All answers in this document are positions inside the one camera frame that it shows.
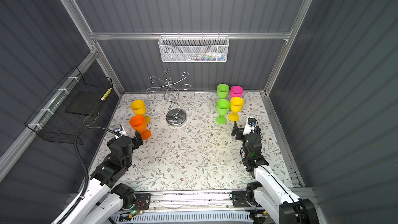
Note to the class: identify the chrome wine glass rack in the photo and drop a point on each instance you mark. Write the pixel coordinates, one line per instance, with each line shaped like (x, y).
(175, 115)

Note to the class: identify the orange wine glass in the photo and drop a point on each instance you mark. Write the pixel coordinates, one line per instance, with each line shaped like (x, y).
(138, 123)

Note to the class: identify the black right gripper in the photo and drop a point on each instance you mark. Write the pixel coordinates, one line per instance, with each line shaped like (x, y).
(240, 133)

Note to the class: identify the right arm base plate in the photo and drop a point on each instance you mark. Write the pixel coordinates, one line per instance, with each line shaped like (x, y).
(242, 199)

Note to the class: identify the white vented cable duct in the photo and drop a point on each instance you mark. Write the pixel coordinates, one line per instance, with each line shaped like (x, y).
(203, 217)

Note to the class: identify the yellow wine glass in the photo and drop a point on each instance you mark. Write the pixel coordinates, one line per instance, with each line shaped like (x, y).
(236, 105)
(139, 108)

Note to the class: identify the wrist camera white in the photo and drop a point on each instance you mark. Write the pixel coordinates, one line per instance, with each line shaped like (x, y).
(251, 126)
(118, 128)

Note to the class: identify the pink wine glass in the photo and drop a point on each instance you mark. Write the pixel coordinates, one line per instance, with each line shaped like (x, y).
(236, 91)

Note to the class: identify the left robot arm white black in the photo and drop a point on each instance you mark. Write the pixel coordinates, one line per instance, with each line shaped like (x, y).
(101, 196)

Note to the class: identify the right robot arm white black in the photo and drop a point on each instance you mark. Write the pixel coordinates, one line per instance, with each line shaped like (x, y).
(268, 191)

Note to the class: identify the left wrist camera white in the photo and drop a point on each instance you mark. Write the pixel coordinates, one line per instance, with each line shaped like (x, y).
(118, 128)

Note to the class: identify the green wine glass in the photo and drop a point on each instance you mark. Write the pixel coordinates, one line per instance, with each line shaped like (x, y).
(223, 107)
(222, 91)

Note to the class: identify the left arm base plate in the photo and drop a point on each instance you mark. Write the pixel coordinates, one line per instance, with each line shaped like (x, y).
(140, 201)

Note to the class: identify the yellow marker in basket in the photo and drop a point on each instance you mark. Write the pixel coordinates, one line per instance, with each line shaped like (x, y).
(106, 94)

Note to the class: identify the white wire mesh basket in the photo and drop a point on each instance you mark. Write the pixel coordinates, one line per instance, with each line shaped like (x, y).
(190, 49)

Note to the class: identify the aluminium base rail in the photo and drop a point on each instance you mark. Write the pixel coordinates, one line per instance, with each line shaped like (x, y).
(205, 198)

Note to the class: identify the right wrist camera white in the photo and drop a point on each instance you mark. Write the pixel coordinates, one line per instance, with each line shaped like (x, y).
(251, 126)

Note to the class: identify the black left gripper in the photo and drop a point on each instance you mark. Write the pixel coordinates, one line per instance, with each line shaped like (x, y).
(140, 141)

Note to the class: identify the black wire basket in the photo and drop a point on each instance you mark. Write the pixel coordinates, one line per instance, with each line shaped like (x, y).
(74, 106)

